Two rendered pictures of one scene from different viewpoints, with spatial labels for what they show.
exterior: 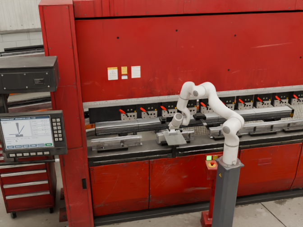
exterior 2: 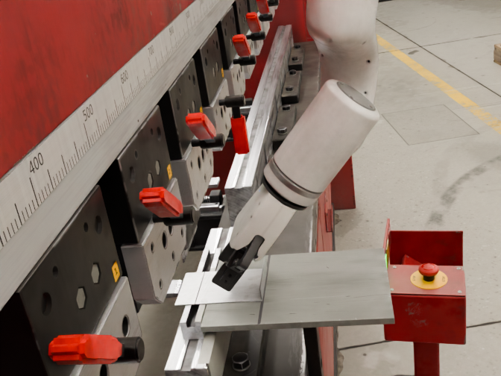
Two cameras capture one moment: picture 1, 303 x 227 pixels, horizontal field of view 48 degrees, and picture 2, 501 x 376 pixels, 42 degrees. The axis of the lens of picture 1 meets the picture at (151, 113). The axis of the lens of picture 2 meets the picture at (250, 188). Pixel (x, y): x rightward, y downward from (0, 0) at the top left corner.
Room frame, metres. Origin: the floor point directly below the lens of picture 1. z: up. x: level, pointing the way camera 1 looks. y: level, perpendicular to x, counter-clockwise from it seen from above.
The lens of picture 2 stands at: (2.69, 0.54, 1.53)
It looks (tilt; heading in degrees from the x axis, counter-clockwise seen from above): 25 degrees down; 291
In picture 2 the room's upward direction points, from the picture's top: 9 degrees counter-clockwise
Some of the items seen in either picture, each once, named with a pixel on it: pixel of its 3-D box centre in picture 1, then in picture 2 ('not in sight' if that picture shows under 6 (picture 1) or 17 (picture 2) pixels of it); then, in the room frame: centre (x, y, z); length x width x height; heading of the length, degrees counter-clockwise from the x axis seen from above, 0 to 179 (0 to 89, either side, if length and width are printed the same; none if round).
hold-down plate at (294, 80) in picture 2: (296, 129); (291, 86); (3.31, -1.58, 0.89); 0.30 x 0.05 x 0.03; 102
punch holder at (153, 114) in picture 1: (148, 109); (121, 207); (3.04, 0.03, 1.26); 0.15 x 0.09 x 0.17; 102
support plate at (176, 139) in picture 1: (174, 137); (298, 287); (2.94, -0.22, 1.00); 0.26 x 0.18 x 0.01; 12
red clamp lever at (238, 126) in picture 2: not in sight; (235, 125); (3.05, -0.36, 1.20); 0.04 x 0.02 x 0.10; 12
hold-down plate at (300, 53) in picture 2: not in sight; (297, 57); (3.39, -1.97, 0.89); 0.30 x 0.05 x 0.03; 102
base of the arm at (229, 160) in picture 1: (230, 152); not in sight; (2.51, -0.68, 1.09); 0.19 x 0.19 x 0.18
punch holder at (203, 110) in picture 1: (207, 104); (213, 60); (3.16, -0.56, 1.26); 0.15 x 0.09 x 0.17; 102
